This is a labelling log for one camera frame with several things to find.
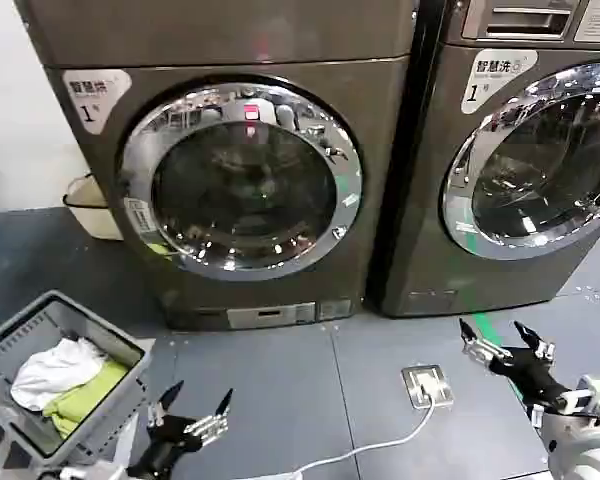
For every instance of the white cloth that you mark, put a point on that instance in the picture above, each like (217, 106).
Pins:
(50, 370)

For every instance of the grey plastic laundry basket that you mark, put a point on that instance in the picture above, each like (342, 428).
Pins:
(0, 360)

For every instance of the round glass dryer door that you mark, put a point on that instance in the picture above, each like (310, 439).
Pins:
(245, 200)
(545, 185)

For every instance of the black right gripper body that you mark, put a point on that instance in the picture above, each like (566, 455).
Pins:
(530, 375)

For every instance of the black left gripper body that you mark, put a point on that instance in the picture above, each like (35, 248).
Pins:
(167, 440)

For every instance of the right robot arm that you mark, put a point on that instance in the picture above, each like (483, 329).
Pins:
(585, 445)

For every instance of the grey dryer with plain top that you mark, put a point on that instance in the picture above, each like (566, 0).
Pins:
(260, 45)

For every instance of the green floor tape strip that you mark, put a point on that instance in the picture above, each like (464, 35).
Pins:
(486, 330)

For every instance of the white bin with dark rim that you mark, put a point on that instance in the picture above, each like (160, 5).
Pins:
(92, 215)

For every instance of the steel floor socket plate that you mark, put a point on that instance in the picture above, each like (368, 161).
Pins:
(435, 375)

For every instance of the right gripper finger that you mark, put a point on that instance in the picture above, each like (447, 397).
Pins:
(480, 347)
(539, 345)

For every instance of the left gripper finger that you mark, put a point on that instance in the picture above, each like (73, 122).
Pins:
(161, 407)
(212, 425)

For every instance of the lime green cloth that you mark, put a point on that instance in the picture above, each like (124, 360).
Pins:
(90, 395)

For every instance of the grey dryer with drawer panel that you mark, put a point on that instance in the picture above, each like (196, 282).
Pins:
(430, 200)

